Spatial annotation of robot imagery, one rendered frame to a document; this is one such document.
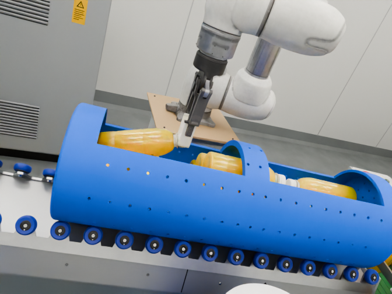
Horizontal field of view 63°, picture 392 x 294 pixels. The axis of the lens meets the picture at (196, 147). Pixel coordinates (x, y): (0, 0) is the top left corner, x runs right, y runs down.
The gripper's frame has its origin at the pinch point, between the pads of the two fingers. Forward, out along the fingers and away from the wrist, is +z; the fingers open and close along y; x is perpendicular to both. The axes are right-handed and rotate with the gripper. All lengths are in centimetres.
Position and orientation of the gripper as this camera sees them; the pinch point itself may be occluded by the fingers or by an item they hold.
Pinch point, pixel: (186, 130)
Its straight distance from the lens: 82.4
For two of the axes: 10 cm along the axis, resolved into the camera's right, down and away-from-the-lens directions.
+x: 9.4, 2.2, 2.5
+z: -3.1, 8.3, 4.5
